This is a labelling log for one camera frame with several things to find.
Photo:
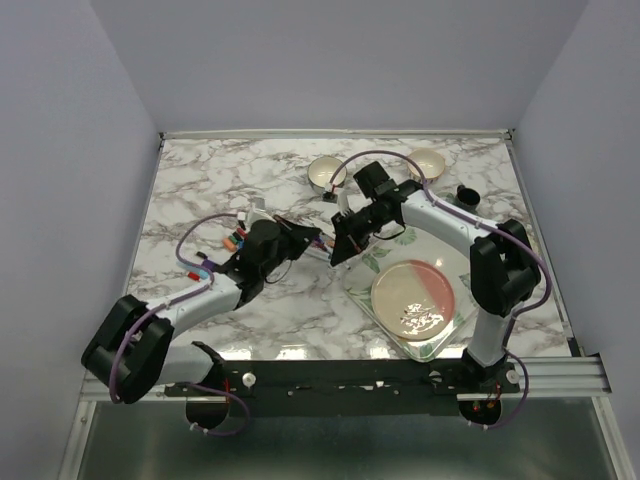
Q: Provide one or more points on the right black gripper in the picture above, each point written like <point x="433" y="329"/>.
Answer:
<point x="348" y="241"/>

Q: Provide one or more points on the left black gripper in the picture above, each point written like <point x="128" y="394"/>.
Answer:
<point x="300" y="236"/>

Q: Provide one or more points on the blue capped white marker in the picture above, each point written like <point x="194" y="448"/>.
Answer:
<point x="318" y="254"/>

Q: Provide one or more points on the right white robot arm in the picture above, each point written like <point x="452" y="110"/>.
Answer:
<point x="504" y="270"/>

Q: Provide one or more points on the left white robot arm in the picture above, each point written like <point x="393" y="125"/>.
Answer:
<point x="130" y="351"/>

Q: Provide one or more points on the dark rimmed ceramic bowl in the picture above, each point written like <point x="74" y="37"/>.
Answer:
<point x="320" y="171"/>

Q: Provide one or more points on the floral rectangular tray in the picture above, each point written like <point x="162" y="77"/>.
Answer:
<point x="413" y="244"/>

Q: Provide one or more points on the pink and cream plate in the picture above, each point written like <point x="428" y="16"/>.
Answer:
<point x="413" y="300"/>

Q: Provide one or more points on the red thin marker left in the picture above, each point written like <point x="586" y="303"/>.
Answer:
<point x="194" y="276"/>

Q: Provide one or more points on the striped cream bowl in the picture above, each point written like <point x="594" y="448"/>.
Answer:
<point x="431" y="163"/>

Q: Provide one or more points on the small black cup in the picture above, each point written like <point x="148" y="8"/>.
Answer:
<point x="467" y="198"/>

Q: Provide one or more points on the black mounting base bar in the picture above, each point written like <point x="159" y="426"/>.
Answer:
<point x="359" y="387"/>

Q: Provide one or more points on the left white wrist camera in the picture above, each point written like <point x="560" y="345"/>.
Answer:
<point x="256" y="211"/>

